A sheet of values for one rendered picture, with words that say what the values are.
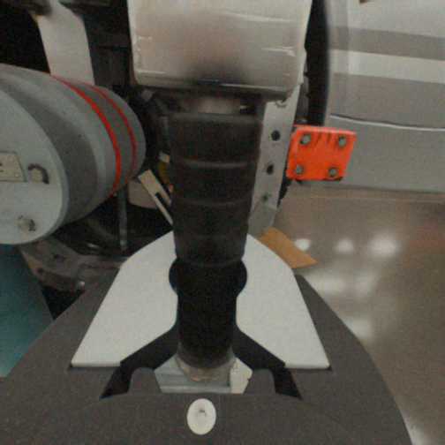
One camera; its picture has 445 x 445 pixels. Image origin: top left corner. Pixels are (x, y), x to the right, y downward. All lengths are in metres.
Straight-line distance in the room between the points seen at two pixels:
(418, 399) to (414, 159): 0.90
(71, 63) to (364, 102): 0.51
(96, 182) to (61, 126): 0.05
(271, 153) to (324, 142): 0.07
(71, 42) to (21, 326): 0.36
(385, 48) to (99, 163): 0.54
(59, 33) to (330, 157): 0.35
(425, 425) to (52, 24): 1.35
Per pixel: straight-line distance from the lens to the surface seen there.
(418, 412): 1.22
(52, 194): 0.20
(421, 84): 0.65
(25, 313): 0.41
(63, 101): 0.23
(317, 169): 0.33
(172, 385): 0.83
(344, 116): 0.56
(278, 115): 0.30
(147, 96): 0.41
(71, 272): 0.48
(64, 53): 0.35
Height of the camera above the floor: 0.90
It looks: 28 degrees down
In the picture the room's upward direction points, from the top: 4 degrees clockwise
